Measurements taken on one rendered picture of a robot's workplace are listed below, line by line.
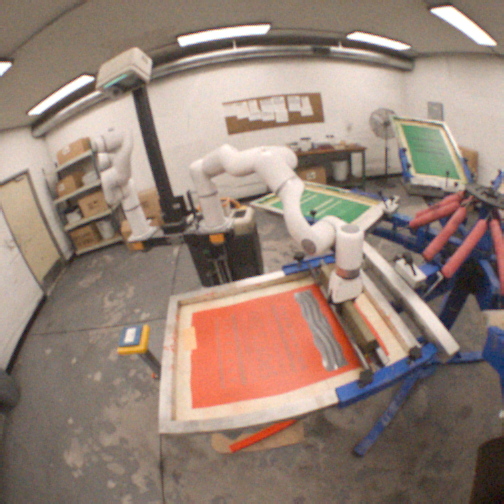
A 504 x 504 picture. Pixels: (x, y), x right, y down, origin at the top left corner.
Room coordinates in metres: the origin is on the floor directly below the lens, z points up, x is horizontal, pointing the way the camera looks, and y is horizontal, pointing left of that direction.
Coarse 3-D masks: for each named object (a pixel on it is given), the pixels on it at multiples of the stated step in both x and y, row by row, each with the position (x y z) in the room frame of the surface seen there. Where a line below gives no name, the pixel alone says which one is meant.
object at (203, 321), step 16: (304, 288) 0.67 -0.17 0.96; (240, 304) 0.66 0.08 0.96; (256, 304) 0.64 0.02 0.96; (272, 304) 0.63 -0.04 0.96; (288, 304) 0.61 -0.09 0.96; (320, 304) 0.57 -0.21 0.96; (192, 320) 0.62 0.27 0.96; (208, 320) 0.60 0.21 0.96; (304, 320) 0.52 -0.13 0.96; (208, 336) 0.53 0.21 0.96; (192, 352) 0.46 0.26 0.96
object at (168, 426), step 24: (216, 288) 0.74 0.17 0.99; (240, 288) 0.72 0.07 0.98; (168, 312) 0.64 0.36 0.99; (384, 312) 0.43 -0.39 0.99; (168, 336) 0.52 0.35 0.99; (408, 336) 0.30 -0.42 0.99; (168, 360) 0.41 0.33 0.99; (168, 384) 0.32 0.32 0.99; (168, 408) 0.24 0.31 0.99; (288, 408) 0.20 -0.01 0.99; (312, 408) 0.19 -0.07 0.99; (168, 432) 0.16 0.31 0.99; (192, 432) 0.16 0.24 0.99; (216, 432) 0.17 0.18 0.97
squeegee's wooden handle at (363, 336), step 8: (320, 272) 0.65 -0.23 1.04; (328, 272) 0.61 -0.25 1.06; (320, 280) 0.65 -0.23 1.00; (328, 280) 0.58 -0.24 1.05; (328, 288) 0.58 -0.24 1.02; (344, 304) 0.46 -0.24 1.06; (352, 304) 0.44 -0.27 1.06; (344, 312) 0.45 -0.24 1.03; (352, 312) 0.41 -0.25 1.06; (344, 320) 0.44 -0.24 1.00; (352, 320) 0.39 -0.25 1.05; (360, 320) 0.38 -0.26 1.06; (352, 328) 0.38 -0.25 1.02; (360, 328) 0.35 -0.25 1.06; (368, 328) 0.34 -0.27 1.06; (360, 336) 0.34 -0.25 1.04; (368, 336) 0.32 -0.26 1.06; (360, 344) 0.33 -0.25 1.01; (368, 344) 0.30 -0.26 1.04; (368, 352) 0.30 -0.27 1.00
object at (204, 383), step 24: (360, 312) 0.48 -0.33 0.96; (312, 336) 0.44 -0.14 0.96; (336, 336) 0.42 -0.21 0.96; (192, 360) 0.43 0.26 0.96; (216, 360) 0.42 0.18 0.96; (312, 360) 0.35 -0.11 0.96; (192, 384) 0.34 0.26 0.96; (216, 384) 0.33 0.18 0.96; (264, 384) 0.31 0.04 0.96; (288, 384) 0.29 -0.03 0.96; (192, 408) 0.25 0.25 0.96
